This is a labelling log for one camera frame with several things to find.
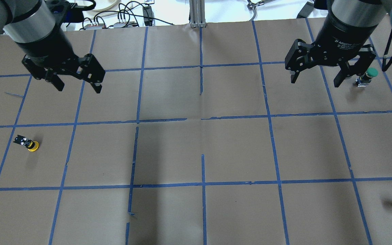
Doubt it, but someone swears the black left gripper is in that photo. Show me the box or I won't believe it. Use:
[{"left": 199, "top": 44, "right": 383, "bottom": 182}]
[{"left": 21, "top": 31, "right": 105, "bottom": 94}]

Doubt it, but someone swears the black power adapter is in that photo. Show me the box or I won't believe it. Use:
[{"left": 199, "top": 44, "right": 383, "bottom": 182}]
[{"left": 143, "top": 5, "right": 154, "bottom": 27}]

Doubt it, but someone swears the green push button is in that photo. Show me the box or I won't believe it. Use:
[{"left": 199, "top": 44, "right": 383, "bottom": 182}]
[{"left": 355, "top": 68, "right": 378, "bottom": 88}]

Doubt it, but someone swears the aluminium frame post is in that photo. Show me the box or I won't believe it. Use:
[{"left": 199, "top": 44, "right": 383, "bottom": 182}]
[{"left": 189, "top": 0, "right": 206, "bottom": 28}]

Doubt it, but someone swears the yellow push button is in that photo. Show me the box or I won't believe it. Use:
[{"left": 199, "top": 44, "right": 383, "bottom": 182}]
[{"left": 13, "top": 135, "right": 39, "bottom": 152}]

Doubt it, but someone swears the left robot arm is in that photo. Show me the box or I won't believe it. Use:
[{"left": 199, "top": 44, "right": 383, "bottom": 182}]
[{"left": 0, "top": 0, "right": 105, "bottom": 94}]

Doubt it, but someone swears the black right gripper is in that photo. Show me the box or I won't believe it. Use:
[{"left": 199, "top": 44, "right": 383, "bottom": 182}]
[{"left": 285, "top": 20, "right": 377, "bottom": 88}]

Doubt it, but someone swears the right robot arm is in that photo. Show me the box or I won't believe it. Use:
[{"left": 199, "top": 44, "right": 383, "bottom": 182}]
[{"left": 285, "top": 0, "right": 392, "bottom": 88}]

